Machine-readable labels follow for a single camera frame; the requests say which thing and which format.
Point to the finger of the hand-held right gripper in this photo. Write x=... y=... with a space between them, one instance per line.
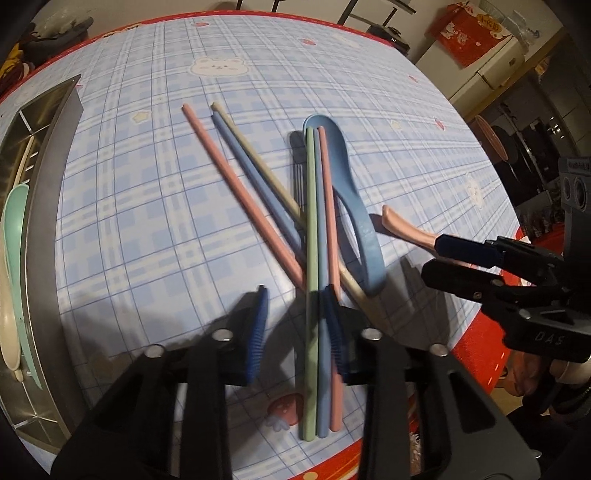
x=457 y=279
x=461 y=249

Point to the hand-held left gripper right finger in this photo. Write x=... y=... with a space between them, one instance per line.
x=336 y=341

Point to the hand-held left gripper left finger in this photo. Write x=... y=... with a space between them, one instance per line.
x=258 y=337

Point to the pink spoon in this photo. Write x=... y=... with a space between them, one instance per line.
x=406 y=230

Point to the blue spoon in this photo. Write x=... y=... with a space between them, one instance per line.
x=369 y=258

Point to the green chopstick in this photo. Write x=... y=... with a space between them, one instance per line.
x=309 y=230

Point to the pink chopstick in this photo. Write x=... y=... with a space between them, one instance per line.
x=240 y=189
x=326 y=207

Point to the blue chopstick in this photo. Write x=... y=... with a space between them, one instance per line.
x=319 y=207
x=261 y=184

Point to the beige chopstick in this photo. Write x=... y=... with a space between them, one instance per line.
x=27 y=157
x=258 y=163

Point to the stainless steel utensil tray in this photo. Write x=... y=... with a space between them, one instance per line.
x=46 y=207

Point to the beige spoon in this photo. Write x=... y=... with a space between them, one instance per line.
x=7 y=323

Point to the green spoon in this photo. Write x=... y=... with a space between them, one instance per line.
x=16 y=221

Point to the person's right hand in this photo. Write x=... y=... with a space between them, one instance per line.
x=526 y=374

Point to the brown trash bin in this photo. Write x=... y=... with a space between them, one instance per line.
x=489 y=134

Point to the dark cabinet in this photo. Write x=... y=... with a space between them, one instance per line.
x=545 y=115

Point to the white refrigerator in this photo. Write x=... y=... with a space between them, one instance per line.
x=485 y=78

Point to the black metal rack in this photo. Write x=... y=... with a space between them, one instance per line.
x=346 y=11

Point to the white plastic bag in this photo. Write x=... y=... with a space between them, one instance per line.
x=60 y=23

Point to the yellow clothing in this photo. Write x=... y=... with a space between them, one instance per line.
x=9 y=60

